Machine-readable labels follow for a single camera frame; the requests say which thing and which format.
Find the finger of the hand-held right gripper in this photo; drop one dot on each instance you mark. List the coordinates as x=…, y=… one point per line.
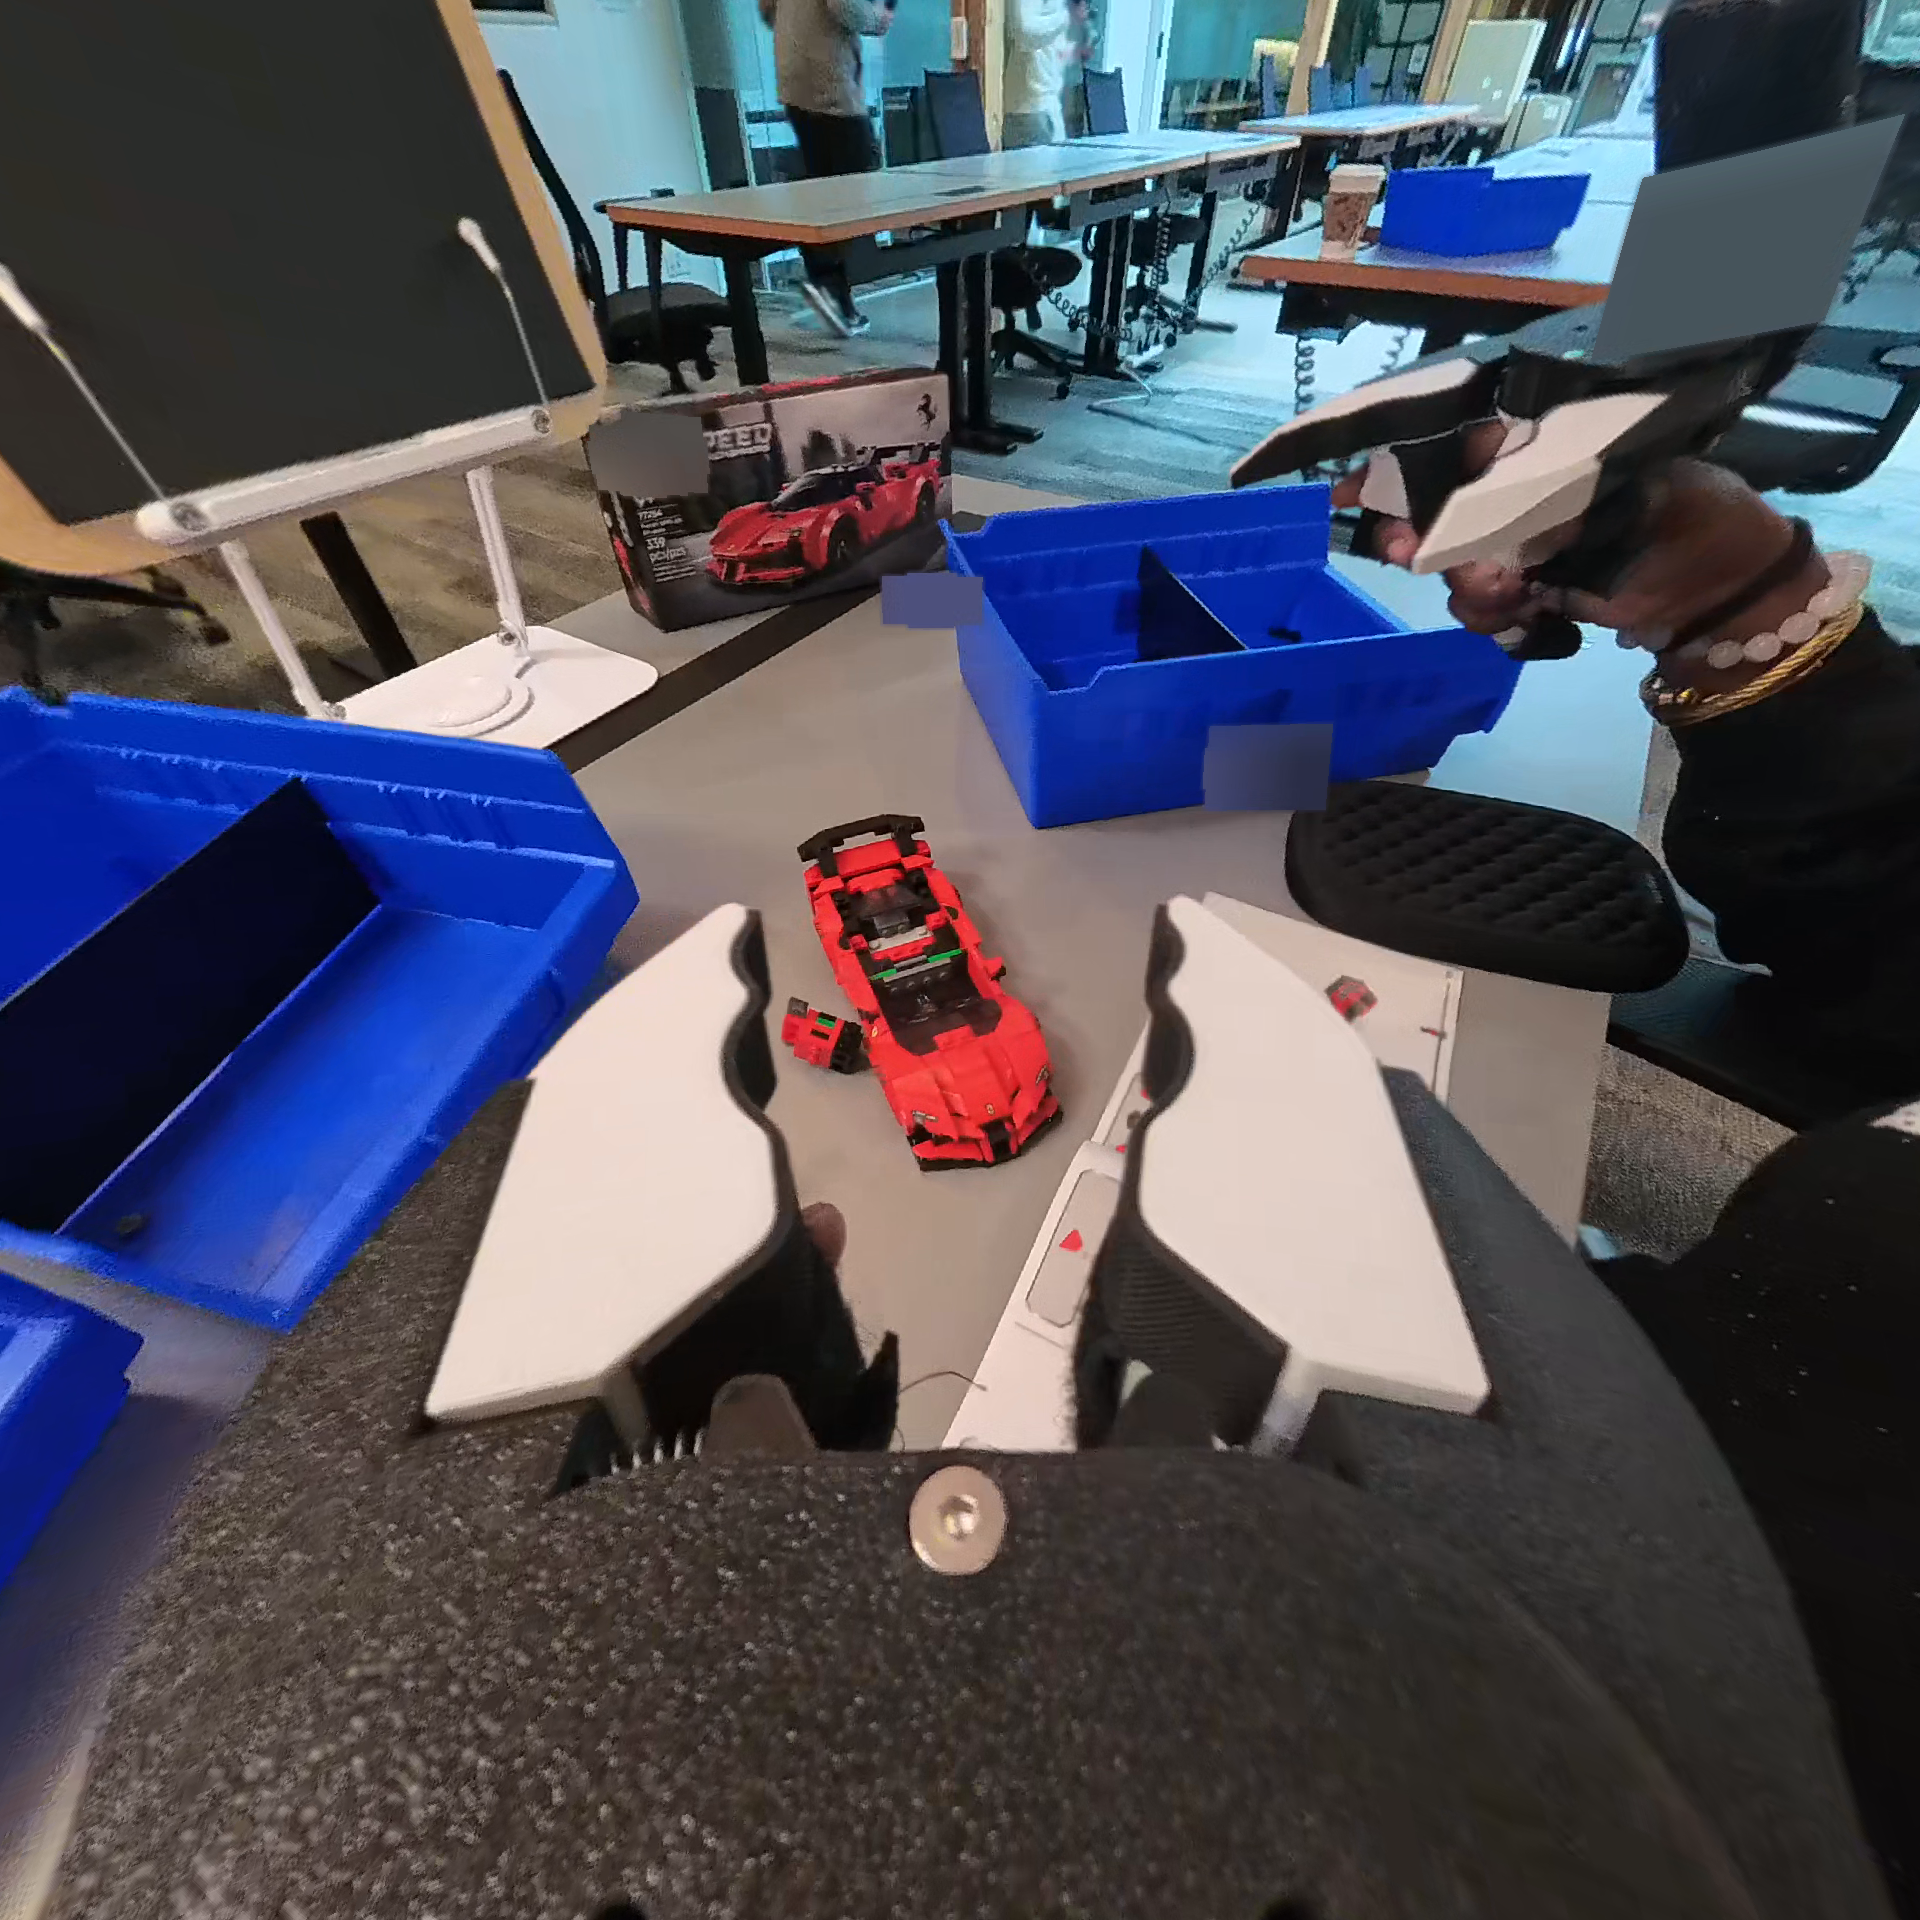
x=1530, y=482
x=1394, y=413

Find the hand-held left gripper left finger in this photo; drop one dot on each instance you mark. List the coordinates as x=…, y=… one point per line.
x=630, y=1186

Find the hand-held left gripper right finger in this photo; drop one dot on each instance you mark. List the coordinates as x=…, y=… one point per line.
x=1290, y=1186

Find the small red lego piece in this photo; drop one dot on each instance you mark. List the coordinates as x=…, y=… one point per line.
x=822, y=1039

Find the red lego car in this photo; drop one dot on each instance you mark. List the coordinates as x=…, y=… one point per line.
x=937, y=1004

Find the person's right forearm black sleeve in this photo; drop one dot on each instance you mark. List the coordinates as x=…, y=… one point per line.
x=1816, y=839

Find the lego set box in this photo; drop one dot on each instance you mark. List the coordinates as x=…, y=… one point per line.
x=797, y=510

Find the person's right hand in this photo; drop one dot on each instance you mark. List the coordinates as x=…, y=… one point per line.
x=1694, y=547

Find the white instruction booklet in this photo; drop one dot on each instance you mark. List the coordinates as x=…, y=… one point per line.
x=1410, y=1020

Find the paper coffee cup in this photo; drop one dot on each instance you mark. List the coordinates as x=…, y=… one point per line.
x=1353, y=211

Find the large blue plastic bin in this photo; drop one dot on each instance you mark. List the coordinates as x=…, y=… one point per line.
x=375, y=1036

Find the black chair armrest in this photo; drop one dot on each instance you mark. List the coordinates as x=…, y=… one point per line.
x=1485, y=885

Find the black office chair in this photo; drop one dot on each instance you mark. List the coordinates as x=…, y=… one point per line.
x=646, y=301
x=1005, y=255
x=106, y=617

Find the black bin divider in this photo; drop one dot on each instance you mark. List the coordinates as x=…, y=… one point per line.
x=166, y=990

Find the long wooden edged table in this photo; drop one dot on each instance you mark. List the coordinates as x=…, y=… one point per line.
x=930, y=188

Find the person's black clothed leg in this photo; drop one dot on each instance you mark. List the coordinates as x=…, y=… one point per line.
x=1785, y=1425

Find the black table leg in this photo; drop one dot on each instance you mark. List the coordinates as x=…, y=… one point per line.
x=360, y=593

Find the black board wooden frame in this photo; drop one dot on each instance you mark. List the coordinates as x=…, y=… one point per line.
x=254, y=226

